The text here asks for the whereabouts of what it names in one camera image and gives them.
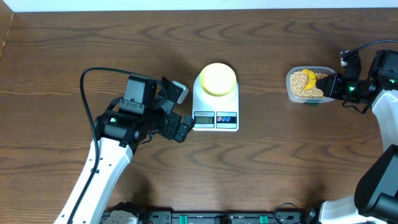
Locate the yellow plastic bowl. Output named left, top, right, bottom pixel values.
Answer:
left=198, top=63, right=237, bottom=96

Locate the clear plastic container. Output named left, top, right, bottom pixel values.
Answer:
left=286, top=66, right=335, bottom=103

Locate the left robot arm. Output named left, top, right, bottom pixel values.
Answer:
left=56, top=75, right=195, bottom=223

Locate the yellow measuring scoop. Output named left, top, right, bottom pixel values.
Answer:
left=302, top=69, right=317, bottom=90

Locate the white digital kitchen scale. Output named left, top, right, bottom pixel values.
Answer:
left=192, top=77, right=239, bottom=132

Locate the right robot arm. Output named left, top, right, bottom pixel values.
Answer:
left=315, top=50, right=397, bottom=223

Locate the black right camera cable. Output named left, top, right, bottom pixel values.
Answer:
left=341, top=39, right=398, bottom=60

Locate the soybeans pile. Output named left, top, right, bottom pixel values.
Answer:
left=290, top=70, right=328, bottom=98

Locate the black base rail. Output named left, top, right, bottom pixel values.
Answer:
left=99, top=202, right=318, bottom=224

